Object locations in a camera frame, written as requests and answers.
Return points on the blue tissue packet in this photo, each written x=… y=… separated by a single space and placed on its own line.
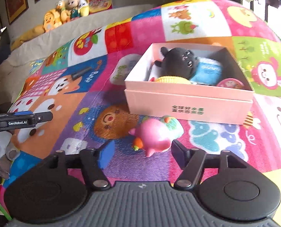
x=206 y=69

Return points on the pink pig toy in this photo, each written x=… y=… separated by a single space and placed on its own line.
x=154 y=137

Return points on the pink round tin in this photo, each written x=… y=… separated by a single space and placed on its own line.
x=230 y=84

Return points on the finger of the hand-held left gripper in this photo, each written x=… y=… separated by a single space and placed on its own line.
x=22 y=113
x=36 y=119

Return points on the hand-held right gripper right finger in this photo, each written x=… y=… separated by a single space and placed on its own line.
x=178 y=152

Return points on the yellow plush backpack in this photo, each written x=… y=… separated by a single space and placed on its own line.
x=50 y=21

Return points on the beige sofa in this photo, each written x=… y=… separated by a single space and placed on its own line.
x=14 y=61

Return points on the colourful cartoon play mat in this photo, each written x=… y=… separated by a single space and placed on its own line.
x=102 y=94

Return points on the black plush toy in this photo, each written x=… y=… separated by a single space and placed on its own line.
x=178 y=61

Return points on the big-headed plush doll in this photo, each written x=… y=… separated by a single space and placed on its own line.
x=74 y=6

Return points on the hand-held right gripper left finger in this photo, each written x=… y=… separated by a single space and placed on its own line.
x=106 y=155

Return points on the white pouch with green print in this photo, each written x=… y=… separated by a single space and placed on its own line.
x=123 y=68

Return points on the yellow ribbed toy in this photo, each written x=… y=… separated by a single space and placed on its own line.
x=172 y=79

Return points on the black pen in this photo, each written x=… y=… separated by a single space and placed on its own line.
x=81 y=73

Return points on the white and yellow plush toy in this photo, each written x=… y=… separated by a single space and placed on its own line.
x=84 y=8

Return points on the red framed wall picture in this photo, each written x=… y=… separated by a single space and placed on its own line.
x=16 y=0

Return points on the red picture book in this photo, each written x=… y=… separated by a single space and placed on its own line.
x=99 y=1

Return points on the yellow plush duck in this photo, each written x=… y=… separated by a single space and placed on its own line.
x=63 y=11

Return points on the pink cardboard box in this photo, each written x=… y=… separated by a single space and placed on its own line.
x=190 y=104

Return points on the long yellow plush toy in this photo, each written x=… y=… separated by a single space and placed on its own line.
x=28 y=36

